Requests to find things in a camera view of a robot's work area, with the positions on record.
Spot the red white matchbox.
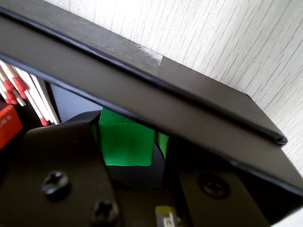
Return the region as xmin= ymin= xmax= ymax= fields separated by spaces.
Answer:
xmin=0 ymin=104 xmax=24 ymax=151

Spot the red tipped match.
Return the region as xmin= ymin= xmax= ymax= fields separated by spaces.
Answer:
xmin=0 ymin=62 xmax=15 ymax=92
xmin=3 ymin=63 xmax=26 ymax=92
xmin=14 ymin=67 xmax=51 ymax=127
xmin=0 ymin=82 xmax=19 ymax=106

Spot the green cube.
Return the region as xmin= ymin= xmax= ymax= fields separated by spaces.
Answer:
xmin=98 ymin=107 xmax=156 ymax=166

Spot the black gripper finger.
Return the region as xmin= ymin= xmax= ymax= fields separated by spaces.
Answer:
xmin=106 ymin=131 xmax=271 ymax=227
xmin=0 ymin=110 xmax=125 ymax=227

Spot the black box lid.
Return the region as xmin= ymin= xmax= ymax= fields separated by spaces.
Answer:
xmin=0 ymin=0 xmax=288 ymax=145

